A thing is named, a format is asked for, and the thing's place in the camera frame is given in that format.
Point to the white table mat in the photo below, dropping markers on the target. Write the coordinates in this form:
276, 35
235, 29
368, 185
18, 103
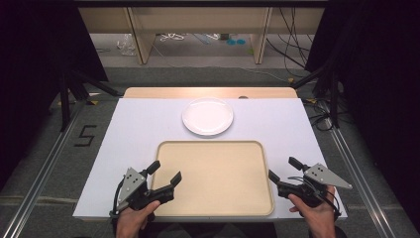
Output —
132, 132

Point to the person's right hand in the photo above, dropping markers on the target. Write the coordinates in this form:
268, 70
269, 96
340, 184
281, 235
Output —
315, 216

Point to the black curtain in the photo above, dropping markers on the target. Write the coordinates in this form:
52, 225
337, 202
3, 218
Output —
379, 82
39, 66

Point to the beige rectangular tray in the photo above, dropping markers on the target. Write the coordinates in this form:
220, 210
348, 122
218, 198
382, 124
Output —
214, 180

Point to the clear plastic bag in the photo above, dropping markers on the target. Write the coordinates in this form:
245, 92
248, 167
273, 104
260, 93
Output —
126, 44

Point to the light wooden desk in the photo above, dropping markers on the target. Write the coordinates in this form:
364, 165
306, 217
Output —
204, 20

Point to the metal floor rail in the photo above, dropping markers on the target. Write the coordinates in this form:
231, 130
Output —
356, 175
43, 175

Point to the black stand legs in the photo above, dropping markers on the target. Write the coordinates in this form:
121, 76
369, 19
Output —
333, 95
71, 92

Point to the blue round objects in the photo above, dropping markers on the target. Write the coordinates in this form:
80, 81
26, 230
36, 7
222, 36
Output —
236, 42

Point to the wooden table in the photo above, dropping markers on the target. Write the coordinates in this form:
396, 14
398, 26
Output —
198, 92

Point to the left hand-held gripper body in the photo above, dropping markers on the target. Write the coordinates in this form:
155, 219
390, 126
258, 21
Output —
131, 185

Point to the person's left hand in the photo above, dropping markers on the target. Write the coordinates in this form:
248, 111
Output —
132, 219

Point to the white round plate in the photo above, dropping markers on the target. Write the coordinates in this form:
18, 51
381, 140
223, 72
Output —
207, 116

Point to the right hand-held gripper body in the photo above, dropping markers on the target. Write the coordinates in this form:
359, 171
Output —
322, 177

